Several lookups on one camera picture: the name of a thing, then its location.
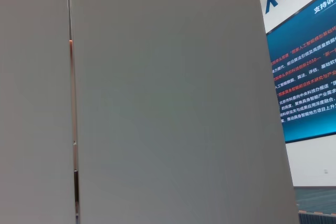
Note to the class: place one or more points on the grey partition panel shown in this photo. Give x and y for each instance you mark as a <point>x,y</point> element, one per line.
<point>170,98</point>
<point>34,98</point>

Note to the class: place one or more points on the blue display screen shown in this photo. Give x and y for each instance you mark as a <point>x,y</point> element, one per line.
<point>309,64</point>

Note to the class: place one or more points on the dark slatted barrier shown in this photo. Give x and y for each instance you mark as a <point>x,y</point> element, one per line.
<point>317,218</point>

